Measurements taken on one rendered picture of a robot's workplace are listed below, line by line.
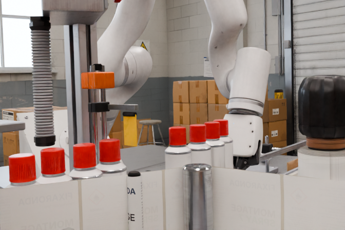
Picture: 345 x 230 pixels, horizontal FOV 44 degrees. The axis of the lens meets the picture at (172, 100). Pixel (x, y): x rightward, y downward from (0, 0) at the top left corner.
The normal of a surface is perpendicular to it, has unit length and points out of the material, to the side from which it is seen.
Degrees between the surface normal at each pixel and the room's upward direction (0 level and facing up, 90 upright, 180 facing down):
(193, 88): 89
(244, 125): 68
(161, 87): 90
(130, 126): 90
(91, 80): 90
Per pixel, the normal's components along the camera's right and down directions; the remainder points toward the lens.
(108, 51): -0.33, -0.11
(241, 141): -0.59, -0.31
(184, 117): -0.72, 0.07
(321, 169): -0.51, 0.07
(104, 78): 0.78, 0.01
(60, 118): 0.40, -0.73
